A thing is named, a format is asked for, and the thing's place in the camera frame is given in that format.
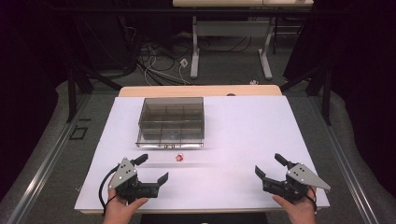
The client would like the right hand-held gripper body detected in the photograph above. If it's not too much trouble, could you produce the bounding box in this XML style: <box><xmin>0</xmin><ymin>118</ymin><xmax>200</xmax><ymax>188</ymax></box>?
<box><xmin>262</xmin><ymin>162</ymin><xmax>332</xmax><ymax>204</ymax></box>

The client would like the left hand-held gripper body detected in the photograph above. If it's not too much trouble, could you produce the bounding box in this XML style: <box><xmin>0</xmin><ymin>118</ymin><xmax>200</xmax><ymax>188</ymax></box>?
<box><xmin>107</xmin><ymin>157</ymin><xmax>160</xmax><ymax>205</ymax></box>

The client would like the person's right hand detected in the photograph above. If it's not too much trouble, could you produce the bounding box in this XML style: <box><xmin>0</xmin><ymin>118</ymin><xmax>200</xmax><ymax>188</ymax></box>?
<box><xmin>272</xmin><ymin>186</ymin><xmax>318</xmax><ymax>224</ymax></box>

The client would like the person's left hand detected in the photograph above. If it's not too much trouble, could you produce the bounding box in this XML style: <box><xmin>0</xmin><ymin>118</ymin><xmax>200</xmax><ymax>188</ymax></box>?
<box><xmin>102</xmin><ymin>187</ymin><xmax>150</xmax><ymax>224</ymax></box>

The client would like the white table mat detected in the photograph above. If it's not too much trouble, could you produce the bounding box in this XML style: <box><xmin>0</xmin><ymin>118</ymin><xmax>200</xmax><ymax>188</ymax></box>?
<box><xmin>74</xmin><ymin>95</ymin><xmax>331</xmax><ymax>211</ymax></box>

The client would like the clear grey compartment box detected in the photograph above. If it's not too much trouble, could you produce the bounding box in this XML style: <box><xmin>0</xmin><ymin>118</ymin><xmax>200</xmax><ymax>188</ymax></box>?
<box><xmin>135</xmin><ymin>96</ymin><xmax>205</xmax><ymax>149</ymax></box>

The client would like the black metal stand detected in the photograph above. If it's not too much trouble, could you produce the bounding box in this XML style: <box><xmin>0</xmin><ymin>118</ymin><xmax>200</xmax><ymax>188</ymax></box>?
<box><xmin>64</xmin><ymin>59</ymin><xmax>123</xmax><ymax>124</ymax></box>
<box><xmin>279</xmin><ymin>59</ymin><xmax>333</xmax><ymax>126</ymax></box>

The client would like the dark curtain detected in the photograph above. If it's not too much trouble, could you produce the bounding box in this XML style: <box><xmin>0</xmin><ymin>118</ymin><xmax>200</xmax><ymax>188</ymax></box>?
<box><xmin>0</xmin><ymin>0</ymin><xmax>69</xmax><ymax>202</ymax></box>
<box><xmin>282</xmin><ymin>0</ymin><xmax>396</xmax><ymax>199</ymax></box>

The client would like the white desk with metal legs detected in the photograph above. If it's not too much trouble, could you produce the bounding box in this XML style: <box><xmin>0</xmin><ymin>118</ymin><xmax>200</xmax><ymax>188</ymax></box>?
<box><xmin>172</xmin><ymin>0</ymin><xmax>315</xmax><ymax>80</ymax></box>

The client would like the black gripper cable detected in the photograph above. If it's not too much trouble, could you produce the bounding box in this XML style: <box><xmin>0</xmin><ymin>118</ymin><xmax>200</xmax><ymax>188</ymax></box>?
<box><xmin>304</xmin><ymin>186</ymin><xmax>318</xmax><ymax>216</ymax></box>
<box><xmin>98</xmin><ymin>164</ymin><xmax>121</xmax><ymax>217</ymax></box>

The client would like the metal floor rail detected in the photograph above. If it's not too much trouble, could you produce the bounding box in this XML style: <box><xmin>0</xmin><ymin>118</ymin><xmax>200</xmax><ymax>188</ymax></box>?
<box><xmin>5</xmin><ymin>92</ymin><xmax>92</xmax><ymax>224</ymax></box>
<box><xmin>309</xmin><ymin>94</ymin><xmax>380</xmax><ymax>224</ymax></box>

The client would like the bundle of floor cables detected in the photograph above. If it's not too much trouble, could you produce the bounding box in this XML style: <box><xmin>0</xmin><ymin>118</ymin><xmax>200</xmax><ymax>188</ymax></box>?
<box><xmin>118</xmin><ymin>18</ymin><xmax>254</xmax><ymax>87</ymax></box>

